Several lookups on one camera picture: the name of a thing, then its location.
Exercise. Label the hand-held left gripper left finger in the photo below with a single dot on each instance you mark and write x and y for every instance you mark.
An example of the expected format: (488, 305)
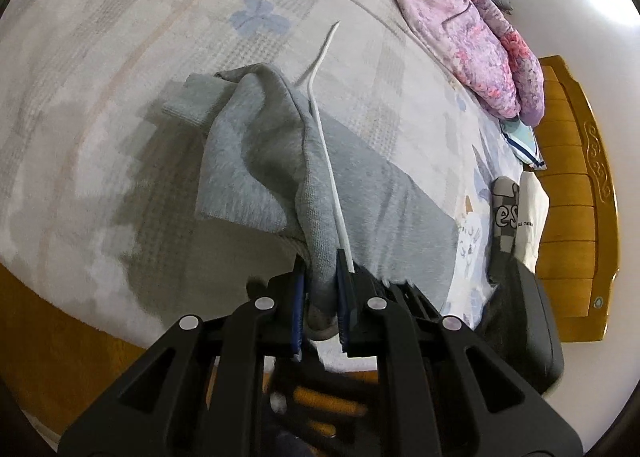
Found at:
(298, 307)

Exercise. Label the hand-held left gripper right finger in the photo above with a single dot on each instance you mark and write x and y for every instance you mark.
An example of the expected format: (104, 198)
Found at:
(344, 307)

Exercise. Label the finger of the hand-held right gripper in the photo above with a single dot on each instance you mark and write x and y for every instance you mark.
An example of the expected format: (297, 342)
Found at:
(412, 294)

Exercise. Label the grey zip hoodie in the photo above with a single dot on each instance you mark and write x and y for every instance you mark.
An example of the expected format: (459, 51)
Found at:
(260, 152)

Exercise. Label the white folded garment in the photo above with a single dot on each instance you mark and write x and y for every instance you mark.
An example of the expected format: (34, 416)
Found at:
(532, 217)

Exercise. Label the grey checkered garment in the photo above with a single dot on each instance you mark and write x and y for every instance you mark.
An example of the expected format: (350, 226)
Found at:
(505, 217)

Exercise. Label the wooden bed headboard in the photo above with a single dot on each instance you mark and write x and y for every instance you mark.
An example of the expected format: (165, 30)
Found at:
(570, 217)

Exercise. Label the teal striped pillow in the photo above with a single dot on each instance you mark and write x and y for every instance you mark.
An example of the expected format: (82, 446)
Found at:
(525, 144)

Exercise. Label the purple floral quilt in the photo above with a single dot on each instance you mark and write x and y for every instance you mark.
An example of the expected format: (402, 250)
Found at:
(450, 27)

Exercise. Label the patterned bed sheet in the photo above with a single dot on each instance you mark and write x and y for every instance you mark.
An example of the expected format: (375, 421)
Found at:
(125, 62)

